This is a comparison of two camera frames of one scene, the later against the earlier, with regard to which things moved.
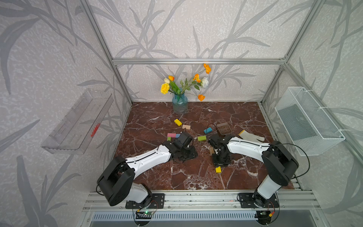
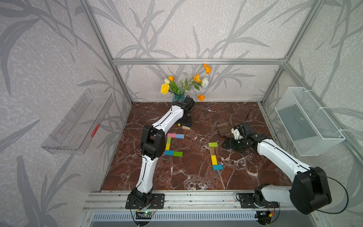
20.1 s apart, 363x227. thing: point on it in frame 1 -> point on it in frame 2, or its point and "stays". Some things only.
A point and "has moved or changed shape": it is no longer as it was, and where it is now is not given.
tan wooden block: (211, 151) stays
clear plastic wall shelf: (76, 133) stays
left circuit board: (146, 214) stays
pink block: (171, 135) stays
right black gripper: (225, 162) -> (230, 140)
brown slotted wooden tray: (224, 128) stays
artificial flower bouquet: (169, 86) stays
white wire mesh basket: (311, 131) stays
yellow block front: (218, 170) has moved or changed shape
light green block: (202, 138) has moved or changed shape
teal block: (207, 130) -> (218, 167)
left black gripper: (193, 153) -> (189, 123)
